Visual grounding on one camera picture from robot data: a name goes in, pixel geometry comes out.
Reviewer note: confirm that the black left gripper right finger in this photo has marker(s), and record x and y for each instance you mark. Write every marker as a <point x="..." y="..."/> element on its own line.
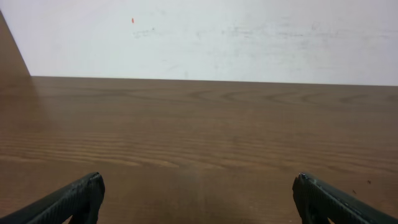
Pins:
<point x="320" y="203"/>

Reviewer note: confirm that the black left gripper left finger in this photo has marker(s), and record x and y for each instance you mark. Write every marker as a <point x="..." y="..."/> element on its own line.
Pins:
<point x="78" y="202"/>

